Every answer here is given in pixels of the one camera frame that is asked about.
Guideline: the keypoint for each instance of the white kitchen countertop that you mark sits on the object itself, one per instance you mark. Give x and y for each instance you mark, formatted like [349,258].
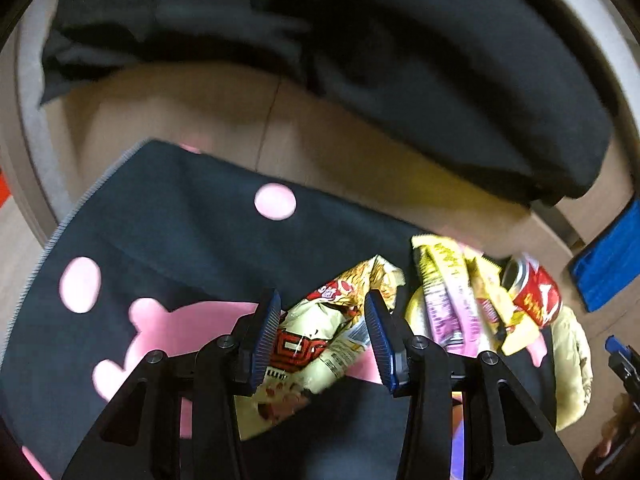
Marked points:
[596,21]

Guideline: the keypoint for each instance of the yellow trash bag bin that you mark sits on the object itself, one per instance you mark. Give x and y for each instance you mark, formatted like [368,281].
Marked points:
[572,368]

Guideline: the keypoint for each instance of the black hanging cloth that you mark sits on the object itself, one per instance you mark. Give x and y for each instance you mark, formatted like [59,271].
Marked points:
[495,91]

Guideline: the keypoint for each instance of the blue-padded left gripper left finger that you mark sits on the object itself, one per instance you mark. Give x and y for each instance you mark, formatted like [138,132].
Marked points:
[255,335]

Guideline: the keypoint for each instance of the person's right hand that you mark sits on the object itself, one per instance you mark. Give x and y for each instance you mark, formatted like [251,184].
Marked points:
[626,418]

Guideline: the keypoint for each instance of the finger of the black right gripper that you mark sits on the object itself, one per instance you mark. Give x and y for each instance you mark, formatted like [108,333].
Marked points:
[614,346]

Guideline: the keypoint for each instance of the yellow red noodle wrapper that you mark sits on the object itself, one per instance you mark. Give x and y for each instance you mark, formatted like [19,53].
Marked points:
[317,341]

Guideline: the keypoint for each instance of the blue hanging towel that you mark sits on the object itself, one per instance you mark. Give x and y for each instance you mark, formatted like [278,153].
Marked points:
[610,262]

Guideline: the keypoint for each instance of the black pink patterned table mat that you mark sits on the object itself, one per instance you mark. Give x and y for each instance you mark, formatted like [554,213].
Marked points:
[119,363]

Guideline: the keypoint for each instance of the red soda can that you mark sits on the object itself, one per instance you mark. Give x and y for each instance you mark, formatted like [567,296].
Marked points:
[532,289]

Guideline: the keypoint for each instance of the pink yellow snack bag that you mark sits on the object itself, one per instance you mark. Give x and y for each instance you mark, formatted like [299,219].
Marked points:
[466,308]

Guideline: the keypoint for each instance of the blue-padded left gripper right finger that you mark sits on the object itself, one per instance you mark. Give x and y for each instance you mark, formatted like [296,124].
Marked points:
[389,336]

